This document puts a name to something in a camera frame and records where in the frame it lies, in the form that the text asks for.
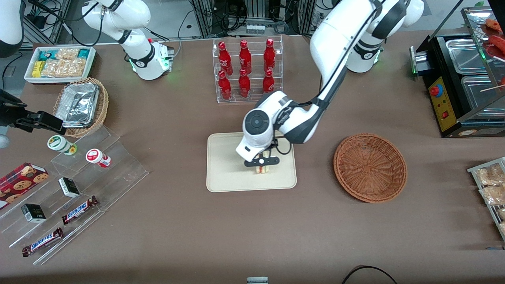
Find beige rectangular tray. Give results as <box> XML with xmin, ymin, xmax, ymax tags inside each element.
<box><xmin>206</xmin><ymin>130</ymin><xmax>297</xmax><ymax>192</ymax></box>

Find aluminium foil tray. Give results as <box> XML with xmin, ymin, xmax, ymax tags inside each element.
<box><xmin>55</xmin><ymin>83</ymin><xmax>100</xmax><ymax>129</ymax></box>

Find light wicker basket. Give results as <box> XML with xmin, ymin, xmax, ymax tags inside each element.
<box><xmin>52</xmin><ymin>77</ymin><xmax>109</xmax><ymax>138</ymax></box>

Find round brown wicker basket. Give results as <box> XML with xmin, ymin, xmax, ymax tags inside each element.
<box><xmin>333</xmin><ymin>133</ymin><xmax>408</xmax><ymax>204</ymax></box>

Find green lidded yogurt cup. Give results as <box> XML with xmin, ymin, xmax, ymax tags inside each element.
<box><xmin>47</xmin><ymin>135</ymin><xmax>78</xmax><ymax>155</ymax></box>

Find white snack bin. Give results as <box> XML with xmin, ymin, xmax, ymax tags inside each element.
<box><xmin>24</xmin><ymin>45</ymin><xmax>97</xmax><ymax>85</ymax></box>

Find clear acrylic bottle rack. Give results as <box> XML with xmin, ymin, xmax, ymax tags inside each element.
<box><xmin>212</xmin><ymin>35</ymin><xmax>284</xmax><ymax>104</ymax></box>

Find large clear cracker bag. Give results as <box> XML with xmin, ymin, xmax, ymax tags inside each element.
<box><xmin>41</xmin><ymin>58</ymin><xmax>87</xmax><ymax>78</ymax></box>

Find red lidded yogurt cup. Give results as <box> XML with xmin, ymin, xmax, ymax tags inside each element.
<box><xmin>86</xmin><ymin>148</ymin><xmax>112</xmax><ymax>168</ymax></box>

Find red soda bottle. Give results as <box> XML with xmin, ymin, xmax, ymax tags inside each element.
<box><xmin>238</xmin><ymin>69</ymin><xmax>251</xmax><ymax>98</ymax></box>
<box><xmin>218</xmin><ymin>41</ymin><xmax>233</xmax><ymax>76</ymax></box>
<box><xmin>218</xmin><ymin>70</ymin><xmax>232</xmax><ymax>101</ymax></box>
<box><xmin>264</xmin><ymin>38</ymin><xmax>276</xmax><ymax>73</ymax></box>
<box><xmin>239</xmin><ymin>39</ymin><xmax>252</xmax><ymax>75</ymax></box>
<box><xmin>262</xmin><ymin>69</ymin><xmax>275</xmax><ymax>96</ymax></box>

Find red cookie box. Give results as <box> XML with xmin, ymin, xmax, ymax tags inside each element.
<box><xmin>0</xmin><ymin>162</ymin><xmax>50</xmax><ymax>210</ymax></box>

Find small black box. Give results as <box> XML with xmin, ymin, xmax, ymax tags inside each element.
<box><xmin>21</xmin><ymin>204</ymin><xmax>47</xmax><ymax>223</ymax></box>
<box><xmin>58</xmin><ymin>177</ymin><xmax>80</xmax><ymax>198</ymax></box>

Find Snickers chocolate bar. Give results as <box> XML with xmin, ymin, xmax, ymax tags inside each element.
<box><xmin>62</xmin><ymin>196</ymin><xmax>99</xmax><ymax>225</ymax></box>
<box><xmin>22</xmin><ymin>227</ymin><xmax>64</xmax><ymax>257</ymax></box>

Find clear acrylic stepped stand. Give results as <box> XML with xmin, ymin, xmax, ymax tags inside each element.
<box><xmin>0</xmin><ymin>124</ymin><xmax>150</xmax><ymax>265</ymax></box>

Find black hot dog machine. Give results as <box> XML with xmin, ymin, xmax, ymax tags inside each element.
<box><xmin>409</xmin><ymin>6</ymin><xmax>505</xmax><ymax>138</ymax></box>

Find steel pan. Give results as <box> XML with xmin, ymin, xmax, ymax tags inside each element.
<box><xmin>461</xmin><ymin>75</ymin><xmax>505</xmax><ymax>112</ymax></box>
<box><xmin>446</xmin><ymin>39</ymin><xmax>490</xmax><ymax>75</ymax></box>

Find red sausage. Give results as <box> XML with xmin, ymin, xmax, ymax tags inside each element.
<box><xmin>487</xmin><ymin>35</ymin><xmax>505</xmax><ymax>60</ymax></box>
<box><xmin>484</xmin><ymin>18</ymin><xmax>504</xmax><ymax>34</ymax></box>

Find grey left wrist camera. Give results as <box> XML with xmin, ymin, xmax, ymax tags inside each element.
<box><xmin>243</xmin><ymin>156</ymin><xmax>280</xmax><ymax>167</ymax></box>

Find metal equipment frame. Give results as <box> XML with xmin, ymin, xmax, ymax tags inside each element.
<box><xmin>189</xmin><ymin>0</ymin><xmax>316</xmax><ymax>39</ymax></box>

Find black cable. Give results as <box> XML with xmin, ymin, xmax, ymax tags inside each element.
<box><xmin>341</xmin><ymin>265</ymin><xmax>399</xmax><ymax>284</ymax></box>

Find grey wire rack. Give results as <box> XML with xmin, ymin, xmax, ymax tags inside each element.
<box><xmin>467</xmin><ymin>157</ymin><xmax>505</xmax><ymax>242</ymax></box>

